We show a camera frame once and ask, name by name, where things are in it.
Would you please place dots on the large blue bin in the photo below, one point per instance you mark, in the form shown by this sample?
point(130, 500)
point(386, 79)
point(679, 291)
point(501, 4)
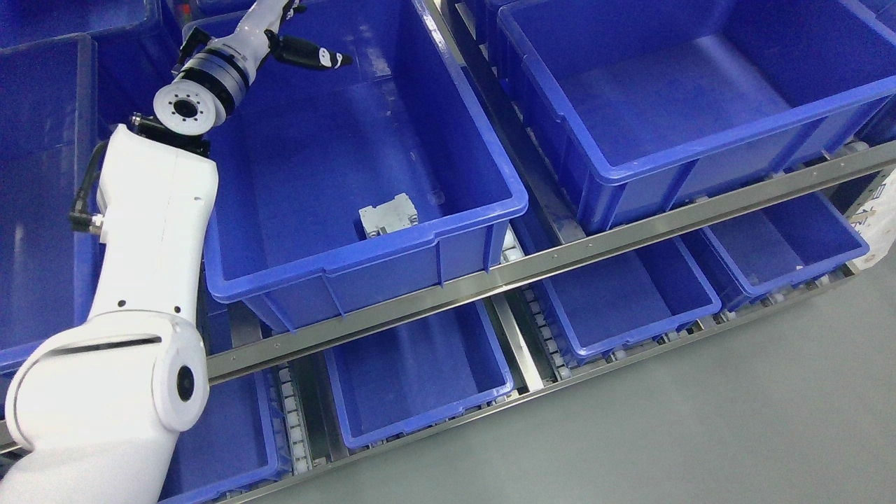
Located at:
point(306, 150)
point(50, 126)
point(642, 107)

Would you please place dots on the lower blue bin left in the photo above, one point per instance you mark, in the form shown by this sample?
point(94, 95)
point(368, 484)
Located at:
point(237, 444)

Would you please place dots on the large blue bin left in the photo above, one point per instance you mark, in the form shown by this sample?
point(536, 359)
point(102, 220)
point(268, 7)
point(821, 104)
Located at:
point(50, 126)

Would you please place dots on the steel shelf rack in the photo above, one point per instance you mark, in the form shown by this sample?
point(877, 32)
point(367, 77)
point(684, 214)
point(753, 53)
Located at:
point(209, 84)

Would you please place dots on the large blue bin right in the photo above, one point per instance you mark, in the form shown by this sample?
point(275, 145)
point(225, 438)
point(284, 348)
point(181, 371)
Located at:
point(642, 107)

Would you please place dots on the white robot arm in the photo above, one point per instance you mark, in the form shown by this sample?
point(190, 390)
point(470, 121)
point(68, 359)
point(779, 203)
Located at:
point(104, 384)

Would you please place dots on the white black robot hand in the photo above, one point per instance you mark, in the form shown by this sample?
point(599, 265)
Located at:
point(258, 37)

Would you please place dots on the lower blue bin middle right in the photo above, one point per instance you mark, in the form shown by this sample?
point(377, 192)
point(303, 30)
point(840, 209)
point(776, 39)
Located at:
point(619, 302)

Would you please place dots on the white sign board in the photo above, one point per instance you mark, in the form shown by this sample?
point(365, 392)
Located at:
point(873, 216)

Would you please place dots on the grey circuit breaker red switch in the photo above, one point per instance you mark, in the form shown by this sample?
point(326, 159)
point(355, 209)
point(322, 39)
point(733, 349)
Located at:
point(397, 214)

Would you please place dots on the lower blue bin far right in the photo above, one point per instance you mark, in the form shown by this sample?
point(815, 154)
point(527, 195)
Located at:
point(755, 255)

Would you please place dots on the large blue bin centre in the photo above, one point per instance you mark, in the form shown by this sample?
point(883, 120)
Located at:
point(306, 150)

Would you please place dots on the lower blue bin centre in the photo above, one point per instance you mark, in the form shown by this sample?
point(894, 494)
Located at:
point(413, 376)

